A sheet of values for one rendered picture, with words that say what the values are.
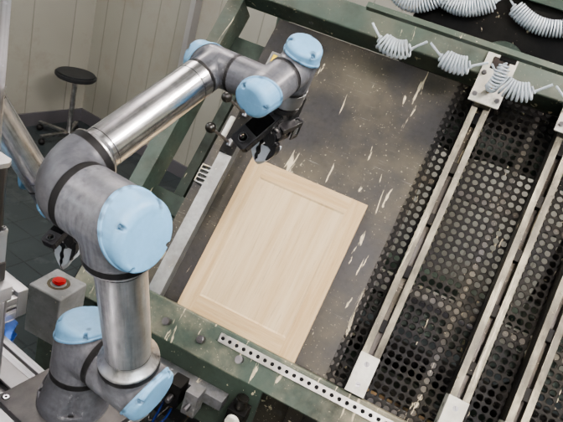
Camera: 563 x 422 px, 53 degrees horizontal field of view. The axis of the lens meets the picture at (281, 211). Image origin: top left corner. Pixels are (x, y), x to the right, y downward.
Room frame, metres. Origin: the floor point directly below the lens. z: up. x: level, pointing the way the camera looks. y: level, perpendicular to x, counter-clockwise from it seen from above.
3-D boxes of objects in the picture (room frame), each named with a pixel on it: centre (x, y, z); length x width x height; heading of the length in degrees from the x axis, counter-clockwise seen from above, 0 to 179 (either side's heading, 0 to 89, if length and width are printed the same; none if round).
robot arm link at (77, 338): (0.89, 0.30, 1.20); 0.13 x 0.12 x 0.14; 66
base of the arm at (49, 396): (0.89, 0.31, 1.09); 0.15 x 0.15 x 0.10
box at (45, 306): (1.39, 0.59, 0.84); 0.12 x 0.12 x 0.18; 75
